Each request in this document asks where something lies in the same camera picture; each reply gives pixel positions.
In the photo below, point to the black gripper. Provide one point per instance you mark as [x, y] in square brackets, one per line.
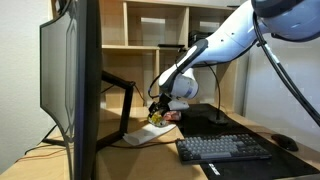
[161, 104]

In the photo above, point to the yellow soda can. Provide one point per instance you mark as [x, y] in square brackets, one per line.
[156, 119]

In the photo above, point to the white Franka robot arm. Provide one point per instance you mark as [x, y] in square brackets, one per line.
[230, 40]

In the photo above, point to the black monitor stand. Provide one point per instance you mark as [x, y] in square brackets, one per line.
[126, 106]

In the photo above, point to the red snack packet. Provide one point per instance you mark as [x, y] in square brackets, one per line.
[175, 116]

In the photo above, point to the white cloth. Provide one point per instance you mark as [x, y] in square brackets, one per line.
[146, 133]

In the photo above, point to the black desk mat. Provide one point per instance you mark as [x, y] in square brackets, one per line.
[200, 126]

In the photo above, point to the wooden desk hutch shelf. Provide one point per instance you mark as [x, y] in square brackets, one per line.
[133, 60]

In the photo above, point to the grey mechanical keyboard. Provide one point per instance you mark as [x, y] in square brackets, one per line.
[220, 148]

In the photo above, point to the flat black device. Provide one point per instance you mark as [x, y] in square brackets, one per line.
[171, 45]

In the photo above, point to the black curved computer monitor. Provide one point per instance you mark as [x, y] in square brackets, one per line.
[83, 83]

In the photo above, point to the black box device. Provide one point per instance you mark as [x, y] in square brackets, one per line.
[196, 36]

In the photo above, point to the black computer mouse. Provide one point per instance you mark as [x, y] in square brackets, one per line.
[285, 141]

